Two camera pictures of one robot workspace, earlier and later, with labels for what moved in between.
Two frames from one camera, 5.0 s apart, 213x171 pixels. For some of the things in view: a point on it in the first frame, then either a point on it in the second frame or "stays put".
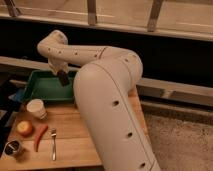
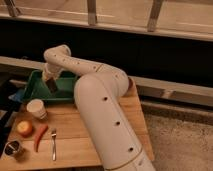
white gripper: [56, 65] -> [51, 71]
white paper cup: [36, 107] stays put
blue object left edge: [19, 95] stays put
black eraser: [63, 77] -> [51, 84]
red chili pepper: [42, 130] stays put
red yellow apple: [24, 128] stays put
